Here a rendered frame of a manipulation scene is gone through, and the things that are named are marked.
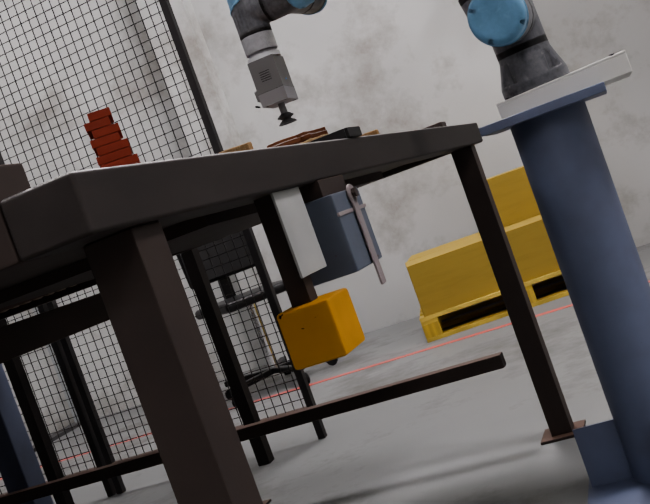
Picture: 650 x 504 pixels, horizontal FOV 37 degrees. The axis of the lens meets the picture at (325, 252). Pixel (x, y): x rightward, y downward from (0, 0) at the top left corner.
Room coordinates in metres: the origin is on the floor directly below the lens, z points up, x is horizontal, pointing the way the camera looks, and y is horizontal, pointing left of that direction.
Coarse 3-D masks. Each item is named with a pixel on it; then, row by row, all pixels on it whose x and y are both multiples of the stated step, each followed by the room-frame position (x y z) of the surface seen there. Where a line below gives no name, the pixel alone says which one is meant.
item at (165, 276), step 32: (160, 224) 0.99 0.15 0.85; (96, 256) 0.95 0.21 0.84; (128, 256) 0.94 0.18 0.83; (160, 256) 0.97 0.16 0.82; (128, 288) 0.95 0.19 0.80; (160, 288) 0.95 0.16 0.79; (128, 320) 0.95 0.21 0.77; (160, 320) 0.94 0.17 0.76; (192, 320) 0.99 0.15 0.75; (128, 352) 0.96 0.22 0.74; (160, 352) 0.94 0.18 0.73; (192, 352) 0.96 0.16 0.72; (160, 384) 0.95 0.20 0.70; (192, 384) 0.94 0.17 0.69; (160, 416) 0.95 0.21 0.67; (192, 416) 0.94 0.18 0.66; (224, 416) 0.98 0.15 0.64; (160, 448) 0.96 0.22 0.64; (192, 448) 0.95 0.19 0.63; (224, 448) 0.96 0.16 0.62; (192, 480) 0.95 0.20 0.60; (224, 480) 0.94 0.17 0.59
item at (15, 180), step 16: (0, 176) 0.90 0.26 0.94; (16, 176) 0.92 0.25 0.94; (0, 192) 0.89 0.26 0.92; (16, 192) 0.92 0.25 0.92; (0, 208) 0.89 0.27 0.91; (0, 224) 0.89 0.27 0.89; (0, 240) 0.89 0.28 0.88; (0, 256) 0.89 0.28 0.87; (16, 256) 0.89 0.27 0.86; (48, 256) 0.93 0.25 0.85; (0, 272) 0.91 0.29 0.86
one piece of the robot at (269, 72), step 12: (252, 60) 2.16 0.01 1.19; (264, 60) 2.15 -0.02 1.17; (276, 60) 2.16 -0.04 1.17; (252, 72) 2.16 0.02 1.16; (264, 72) 2.15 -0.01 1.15; (276, 72) 2.14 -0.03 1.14; (288, 72) 2.22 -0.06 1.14; (264, 84) 2.15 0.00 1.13; (276, 84) 2.14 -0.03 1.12; (288, 84) 2.18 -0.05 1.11; (264, 96) 2.15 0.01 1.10; (276, 96) 2.15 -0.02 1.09; (288, 96) 2.15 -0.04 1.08
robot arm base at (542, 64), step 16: (512, 48) 2.09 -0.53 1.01; (528, 48) 2.08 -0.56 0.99; (544, 48) 2.09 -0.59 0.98; (512, 64) 2.09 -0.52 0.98; (528, 64) 2.08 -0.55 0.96; (544, 64) 2.07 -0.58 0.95; (560, 64) 2.09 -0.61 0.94; (512, 80) 2.11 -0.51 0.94; (528, 80) 2.07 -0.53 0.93; (544, 80) 2.06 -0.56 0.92; (512, 96) 2.11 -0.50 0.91
